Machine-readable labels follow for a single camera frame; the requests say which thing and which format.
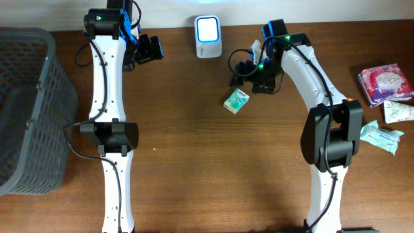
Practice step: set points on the red purple tissue pack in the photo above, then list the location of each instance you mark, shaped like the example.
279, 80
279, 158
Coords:
386, 82

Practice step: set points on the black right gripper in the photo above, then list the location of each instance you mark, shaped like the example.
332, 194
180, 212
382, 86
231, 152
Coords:
268, 87

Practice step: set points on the white black barcode scanner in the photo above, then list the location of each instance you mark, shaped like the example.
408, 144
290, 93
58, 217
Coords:
208, 37

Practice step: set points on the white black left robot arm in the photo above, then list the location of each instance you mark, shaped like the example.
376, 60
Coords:
117, 46

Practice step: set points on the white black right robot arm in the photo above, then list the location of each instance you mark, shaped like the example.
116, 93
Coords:
331, 134

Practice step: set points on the teal toilet tissue pack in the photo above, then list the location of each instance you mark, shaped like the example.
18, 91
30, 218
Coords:
381, 138

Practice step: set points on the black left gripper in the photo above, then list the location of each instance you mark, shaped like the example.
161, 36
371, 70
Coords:
149, 52

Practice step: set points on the dark grey plastic basket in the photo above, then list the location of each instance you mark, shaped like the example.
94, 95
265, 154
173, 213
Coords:
37, 101

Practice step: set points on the white leaf-pattern tissue pack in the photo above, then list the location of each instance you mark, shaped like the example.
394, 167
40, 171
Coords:
396, 112

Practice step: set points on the green Kleenex tissue pack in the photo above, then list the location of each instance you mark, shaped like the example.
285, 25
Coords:
236, 101

